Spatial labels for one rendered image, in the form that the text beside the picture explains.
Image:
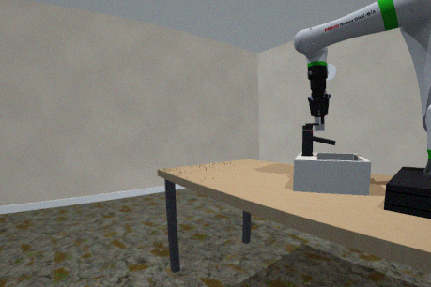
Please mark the black mixer tap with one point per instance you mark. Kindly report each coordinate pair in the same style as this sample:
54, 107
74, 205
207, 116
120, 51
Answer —
308, 138

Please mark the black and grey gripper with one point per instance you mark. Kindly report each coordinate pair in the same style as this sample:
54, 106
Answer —
318, 100

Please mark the grey square basin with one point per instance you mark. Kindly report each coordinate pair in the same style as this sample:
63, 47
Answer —
335, 173

